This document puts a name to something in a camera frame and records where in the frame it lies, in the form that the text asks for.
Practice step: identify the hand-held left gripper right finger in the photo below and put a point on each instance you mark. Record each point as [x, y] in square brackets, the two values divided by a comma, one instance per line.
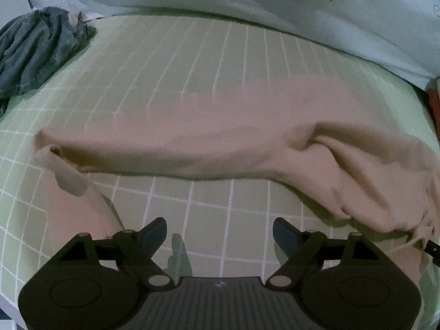
[284, 233]

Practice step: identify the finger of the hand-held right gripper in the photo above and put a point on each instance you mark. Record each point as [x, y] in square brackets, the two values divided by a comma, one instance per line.
[433, 249]

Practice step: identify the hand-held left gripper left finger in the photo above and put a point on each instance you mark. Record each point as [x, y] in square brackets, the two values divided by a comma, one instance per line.
[155, 233]

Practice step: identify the beige pants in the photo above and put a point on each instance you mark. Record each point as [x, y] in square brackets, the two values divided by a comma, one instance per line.
[223, 137]

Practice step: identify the red cloth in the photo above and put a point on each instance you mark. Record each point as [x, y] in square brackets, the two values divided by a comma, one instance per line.
[435, 108]

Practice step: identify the green grid bedsheet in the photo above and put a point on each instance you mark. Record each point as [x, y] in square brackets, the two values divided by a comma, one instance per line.
[206, 55]

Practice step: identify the carrot print quilt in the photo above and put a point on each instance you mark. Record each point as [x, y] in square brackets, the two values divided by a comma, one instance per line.
[343, 24]

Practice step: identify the grey crumpled garment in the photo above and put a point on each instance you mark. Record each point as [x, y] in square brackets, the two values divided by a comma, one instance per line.
[34, 51]

